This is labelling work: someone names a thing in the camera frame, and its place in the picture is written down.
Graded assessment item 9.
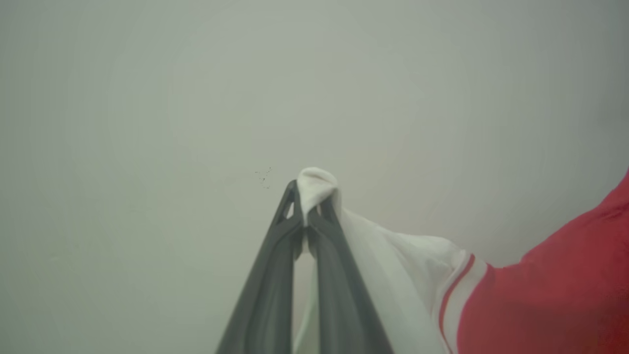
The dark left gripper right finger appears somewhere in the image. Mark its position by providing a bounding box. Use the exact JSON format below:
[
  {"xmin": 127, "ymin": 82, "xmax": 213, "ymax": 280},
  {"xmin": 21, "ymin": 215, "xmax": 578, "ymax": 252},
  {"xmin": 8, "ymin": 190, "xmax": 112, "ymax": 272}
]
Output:
[{"xmin": 307, "ymin": 196, "xmax": 395, "ymax": 354}]

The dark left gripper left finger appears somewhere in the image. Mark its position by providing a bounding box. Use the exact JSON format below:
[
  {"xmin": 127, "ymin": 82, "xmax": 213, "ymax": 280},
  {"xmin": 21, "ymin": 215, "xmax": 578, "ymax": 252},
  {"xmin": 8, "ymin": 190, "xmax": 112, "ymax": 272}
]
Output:
[{"xmin": 215, "ymin": 179, "xmax": 306, "ymax": 354}]

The red and white jersey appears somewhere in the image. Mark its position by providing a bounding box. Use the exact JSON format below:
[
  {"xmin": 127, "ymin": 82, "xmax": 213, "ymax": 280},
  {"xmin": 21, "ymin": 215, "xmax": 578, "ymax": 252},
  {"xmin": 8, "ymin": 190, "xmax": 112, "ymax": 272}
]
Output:
[{"xmin": 293, "ymin": 167, "xmax": 629, "ymax": 354}]

